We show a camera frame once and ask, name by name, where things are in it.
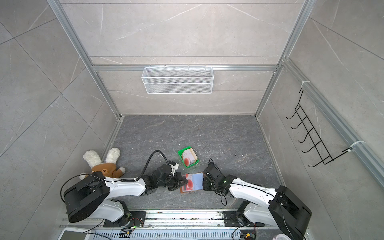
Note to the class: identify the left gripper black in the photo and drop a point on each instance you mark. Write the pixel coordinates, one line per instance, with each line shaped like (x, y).
(180, 181)

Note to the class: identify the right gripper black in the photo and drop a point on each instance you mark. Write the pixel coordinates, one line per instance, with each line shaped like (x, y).
(205, 186)

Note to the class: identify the brown leather card holder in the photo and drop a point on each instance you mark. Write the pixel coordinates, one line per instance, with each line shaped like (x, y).
(195, 183)

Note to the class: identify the green plastic card tray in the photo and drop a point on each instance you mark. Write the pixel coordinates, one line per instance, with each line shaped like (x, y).
(180, 155)

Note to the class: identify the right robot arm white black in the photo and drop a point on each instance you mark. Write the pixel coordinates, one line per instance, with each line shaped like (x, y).
(274, 207)

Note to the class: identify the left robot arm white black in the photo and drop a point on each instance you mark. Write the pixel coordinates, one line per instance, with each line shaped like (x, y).
(94, 195)

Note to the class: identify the stack of credit cards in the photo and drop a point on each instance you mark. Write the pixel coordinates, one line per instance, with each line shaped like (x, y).
(189, 157)

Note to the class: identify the white brown plush toy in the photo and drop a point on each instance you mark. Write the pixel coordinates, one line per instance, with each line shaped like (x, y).
(109, 166)

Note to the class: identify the white device at bottom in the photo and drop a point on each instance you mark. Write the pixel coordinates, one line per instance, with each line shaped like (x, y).
(70, 233)

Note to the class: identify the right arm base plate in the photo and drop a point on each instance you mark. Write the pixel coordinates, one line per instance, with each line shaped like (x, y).
(234, 219)

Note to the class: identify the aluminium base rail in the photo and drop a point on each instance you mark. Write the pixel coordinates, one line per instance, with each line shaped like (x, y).
(176, 225)

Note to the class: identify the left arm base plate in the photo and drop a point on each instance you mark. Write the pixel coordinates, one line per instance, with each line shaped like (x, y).
(133, 219)

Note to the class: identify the white wire mesh basket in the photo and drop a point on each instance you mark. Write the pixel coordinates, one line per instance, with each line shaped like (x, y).
(178, 80)

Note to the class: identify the black wire hook rack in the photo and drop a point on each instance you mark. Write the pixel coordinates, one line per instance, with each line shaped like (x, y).
(313, 136)

